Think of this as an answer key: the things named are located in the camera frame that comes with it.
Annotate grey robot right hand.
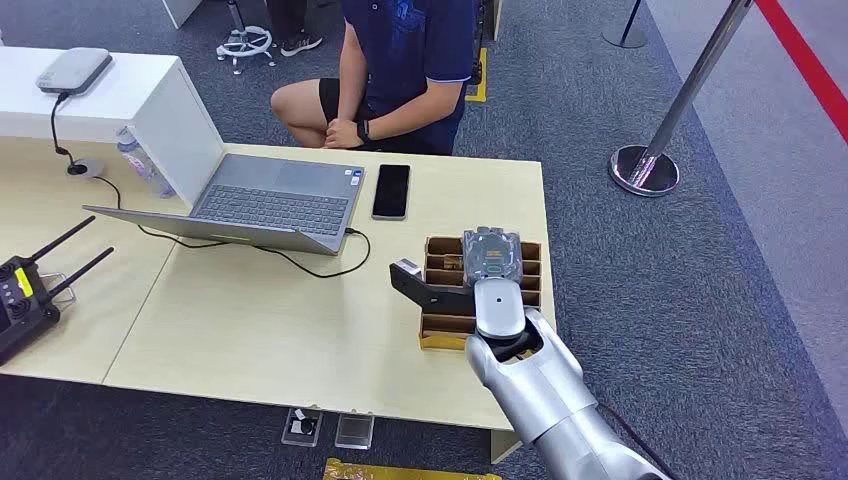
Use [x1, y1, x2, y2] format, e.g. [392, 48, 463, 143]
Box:
[460, 226, 525, 288]

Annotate person's left hand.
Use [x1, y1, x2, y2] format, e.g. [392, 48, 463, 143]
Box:
[323, 123, 364, 151]

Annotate cardboard card holder box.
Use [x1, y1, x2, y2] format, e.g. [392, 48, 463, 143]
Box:
[417, 235, 543, 352]

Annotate person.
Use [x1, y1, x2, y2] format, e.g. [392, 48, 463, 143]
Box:
[269, 0, 478, 157]

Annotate black smartphone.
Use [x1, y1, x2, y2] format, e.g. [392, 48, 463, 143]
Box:
[371, 163, 412, 222]

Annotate dark sneaker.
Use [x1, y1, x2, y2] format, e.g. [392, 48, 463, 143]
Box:
[280, 31, 325, 58]

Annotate grey open laptop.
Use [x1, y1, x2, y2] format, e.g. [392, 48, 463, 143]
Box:
[82, 153, 366, 257]

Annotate white stool base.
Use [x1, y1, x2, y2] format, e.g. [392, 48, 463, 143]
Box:
[215, 0, 278, 76]

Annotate yellow floor tape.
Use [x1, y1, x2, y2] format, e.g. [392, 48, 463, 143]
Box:
[464, 46, 489, 104]

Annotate white box shelf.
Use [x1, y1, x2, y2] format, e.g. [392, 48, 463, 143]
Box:
[0, 46, 225, 209]

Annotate clear plastic water bottle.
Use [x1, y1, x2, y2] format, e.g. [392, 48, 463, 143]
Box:
[116, 127, 177, 200]

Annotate clear empty plastic case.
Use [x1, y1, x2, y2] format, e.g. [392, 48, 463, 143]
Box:
[333, 413, 376, 452]

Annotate yellow packaging sheet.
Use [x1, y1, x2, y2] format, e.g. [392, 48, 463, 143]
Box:
[322, 457, 503, 480]

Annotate clear case with black insert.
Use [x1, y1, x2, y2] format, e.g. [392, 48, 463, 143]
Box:
[280, 407, 325, 449]

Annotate grey flat device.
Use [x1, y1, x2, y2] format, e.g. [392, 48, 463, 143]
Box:
[34, 46, 114, 97]

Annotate black remote controller with antennas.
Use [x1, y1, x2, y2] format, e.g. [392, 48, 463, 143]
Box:
[0, 215, 116, 367]

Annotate red barrier belt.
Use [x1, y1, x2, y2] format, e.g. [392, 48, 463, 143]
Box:
[754, 0, 848, 146]

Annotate black bracket wrist camera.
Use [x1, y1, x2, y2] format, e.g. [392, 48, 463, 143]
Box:
[388, 258, 478, 317]

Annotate black laptop power cable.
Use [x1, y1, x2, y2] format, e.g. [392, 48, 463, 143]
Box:
[90, 175, 372, 280]

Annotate chrome stanchion post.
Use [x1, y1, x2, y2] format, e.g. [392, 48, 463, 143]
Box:
[608, 0, 755, 199]

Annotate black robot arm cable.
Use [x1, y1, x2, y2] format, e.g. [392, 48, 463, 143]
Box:
[598, 402, 674, 480]

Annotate desk cable grommet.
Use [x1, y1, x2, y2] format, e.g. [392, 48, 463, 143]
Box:
[66, 158, 106, 179]

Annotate dark stanchion post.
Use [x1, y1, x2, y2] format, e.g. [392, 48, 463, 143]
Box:
[601, 0, 649, 50]

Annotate black device cable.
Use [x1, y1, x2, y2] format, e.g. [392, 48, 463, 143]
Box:
[50, 91, 89, 177]

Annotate metal wire controller bracket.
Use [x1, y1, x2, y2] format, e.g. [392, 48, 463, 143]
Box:
[38, 270, 78, 307]

